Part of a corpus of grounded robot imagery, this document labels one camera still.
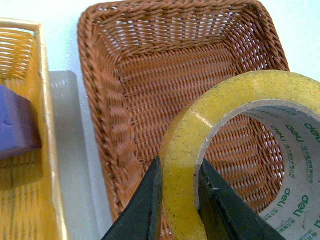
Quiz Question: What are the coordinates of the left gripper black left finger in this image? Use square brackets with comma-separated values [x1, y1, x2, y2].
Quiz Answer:
[103, 156, 163, 240]

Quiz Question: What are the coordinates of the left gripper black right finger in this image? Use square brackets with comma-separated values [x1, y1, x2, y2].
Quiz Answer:
[198, 159, 284, 240]

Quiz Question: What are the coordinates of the yellow tape roll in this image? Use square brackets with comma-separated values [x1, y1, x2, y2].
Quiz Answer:
[159, 70, 320, 240]

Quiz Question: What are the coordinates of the yellow wicker basket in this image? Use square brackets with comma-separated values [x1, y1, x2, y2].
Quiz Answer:
[0, 18, 69, 240]

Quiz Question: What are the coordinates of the brown wicker basket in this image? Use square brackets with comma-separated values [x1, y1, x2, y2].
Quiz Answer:
[77, 0, 289, 220]

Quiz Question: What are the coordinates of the purple foam block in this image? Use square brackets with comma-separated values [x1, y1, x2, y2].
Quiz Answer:
[0, 85, 42, 160]

